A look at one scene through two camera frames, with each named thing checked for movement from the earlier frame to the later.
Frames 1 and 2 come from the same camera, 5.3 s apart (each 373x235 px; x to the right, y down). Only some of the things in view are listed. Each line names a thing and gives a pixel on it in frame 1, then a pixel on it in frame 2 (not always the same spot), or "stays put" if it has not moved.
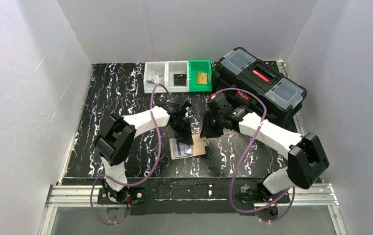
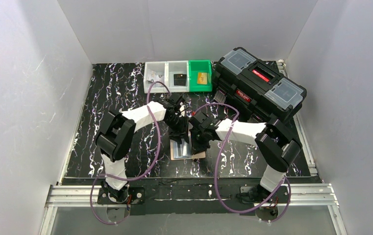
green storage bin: [200, 66] stays put
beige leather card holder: [180, 150] stays put
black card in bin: [180, 79] stays put
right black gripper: [211, 124] → [199, 136]
